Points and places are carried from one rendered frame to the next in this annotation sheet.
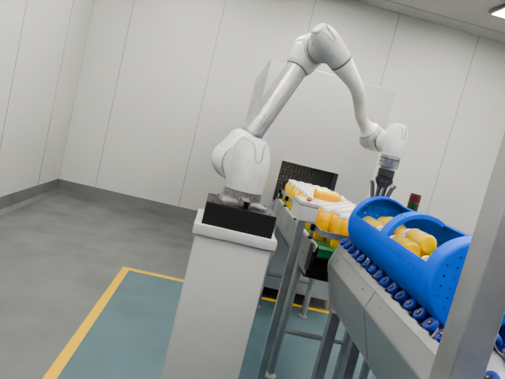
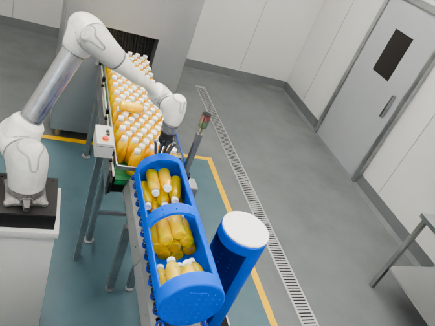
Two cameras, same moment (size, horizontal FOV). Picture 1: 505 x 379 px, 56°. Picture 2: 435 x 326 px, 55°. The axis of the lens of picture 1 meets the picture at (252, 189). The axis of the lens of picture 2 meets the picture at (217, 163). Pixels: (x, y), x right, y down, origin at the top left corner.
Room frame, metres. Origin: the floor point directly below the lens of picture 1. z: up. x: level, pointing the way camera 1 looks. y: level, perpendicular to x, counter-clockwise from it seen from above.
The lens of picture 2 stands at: (0.32, -0.13, 2.48)
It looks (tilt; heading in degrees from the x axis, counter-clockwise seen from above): 32 degrees down; 337
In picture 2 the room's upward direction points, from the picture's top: 23 degrees clockwise
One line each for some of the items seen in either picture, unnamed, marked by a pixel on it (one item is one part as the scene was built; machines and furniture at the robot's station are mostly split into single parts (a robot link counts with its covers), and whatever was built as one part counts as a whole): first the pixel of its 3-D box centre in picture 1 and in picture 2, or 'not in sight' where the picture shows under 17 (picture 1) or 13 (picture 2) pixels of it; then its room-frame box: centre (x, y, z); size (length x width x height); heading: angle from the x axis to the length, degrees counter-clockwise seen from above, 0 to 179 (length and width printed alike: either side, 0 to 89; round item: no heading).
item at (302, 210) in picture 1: (304, 208); (103, 141); (2.47, -0.29, 1.05); 0.20 x 0.10 x 0.10; 6
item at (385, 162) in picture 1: (388, 162); (169, 126); (2.22, -0.59, 1.39); 0.09 x 0.09 x 0.06
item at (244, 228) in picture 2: not in sight; (245, 228); (1.90, -1.10, 1.03); 0.28 x 0.28 x 0.01
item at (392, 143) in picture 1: (393, 140); (174, 108); (2.23, -0.58, 1.50); 0.13 x 0.11 x 0.16; 24
